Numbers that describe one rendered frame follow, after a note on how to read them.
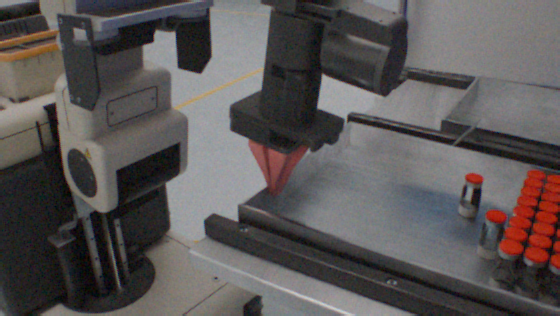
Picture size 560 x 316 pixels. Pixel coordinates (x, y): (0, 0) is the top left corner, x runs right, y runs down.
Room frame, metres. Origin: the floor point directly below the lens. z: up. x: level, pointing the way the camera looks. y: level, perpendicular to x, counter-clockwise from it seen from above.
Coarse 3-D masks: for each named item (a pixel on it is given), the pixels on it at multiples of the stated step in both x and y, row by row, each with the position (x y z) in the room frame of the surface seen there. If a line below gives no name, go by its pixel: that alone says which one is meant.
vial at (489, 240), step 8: (488, 216) 0.40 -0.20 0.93; (496, 216) 0.40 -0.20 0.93; (504, 216) 0.40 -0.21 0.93; (488, 224) 0.40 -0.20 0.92; (496, 224) 0.39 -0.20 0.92; (504, 224) 0.39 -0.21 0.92; (488, 232) 0.39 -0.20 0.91; (496, 232) 0.39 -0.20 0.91; (480, 240) 0.40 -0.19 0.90; (488, 240) 0.39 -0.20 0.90; (496, 240) 0.39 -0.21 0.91; (480, 248) 0.40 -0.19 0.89; (488, 248) 0.39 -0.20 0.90; (496, 248) 0.39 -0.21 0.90; (480, 256) 0.40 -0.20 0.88; (488, 256) 0.39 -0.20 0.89
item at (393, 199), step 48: (336, 144) 0.62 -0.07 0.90; (384, 144) 0.63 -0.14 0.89; (432, 144) 0.60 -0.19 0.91; (288, 192) 0.52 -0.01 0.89; (336, 192) 0.53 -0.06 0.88; (384, 192) 0.53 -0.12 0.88; (432, 192) 0.52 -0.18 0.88; (336, 240) 0.39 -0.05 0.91; (384, 240) 0.43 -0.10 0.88; (432, 240) 0.43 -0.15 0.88; (480, 288) 0.31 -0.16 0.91
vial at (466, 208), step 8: (464, 184) 0.48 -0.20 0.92; (472, 184) 0.47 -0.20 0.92; (480, 184) 0.47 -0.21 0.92; (464, 192) 0.47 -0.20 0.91; (472, 192) 0.47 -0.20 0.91; (480, 192) 0.47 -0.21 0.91; (464, 200) 0.47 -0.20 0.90; (472, 200) 0.47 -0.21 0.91; (464, 208) 0.47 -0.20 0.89; (472, 208) 0.47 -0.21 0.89; (472, 216) 0.47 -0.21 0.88
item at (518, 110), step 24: (480, 96) 0.87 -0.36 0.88; (504, 96) 0.86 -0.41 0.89; (528, 96) 0.84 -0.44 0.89; (552, 96) 0.82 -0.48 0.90; (456, 120) 0.75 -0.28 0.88; (504, 120) 0.76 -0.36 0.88; (528, 120) 0.76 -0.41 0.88; (552, 120) 0.76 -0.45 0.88; (504, 144) 0.63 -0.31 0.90; (528, 144) 0.61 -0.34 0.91; (552, 144) 0.59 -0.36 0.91
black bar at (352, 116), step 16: (352, 112) 0.74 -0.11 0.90; (384, 128) 0.70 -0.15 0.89; (400, 128) 0.68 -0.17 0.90; (416, 128) 0.68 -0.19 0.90; (432, 128) 0.68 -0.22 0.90; (464, 144) 0.63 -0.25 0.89; (480, 144) 0.62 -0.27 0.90; (496, 144) 0.62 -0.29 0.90; (528, 160) 0.59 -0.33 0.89; (544, 160) 0.58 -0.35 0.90
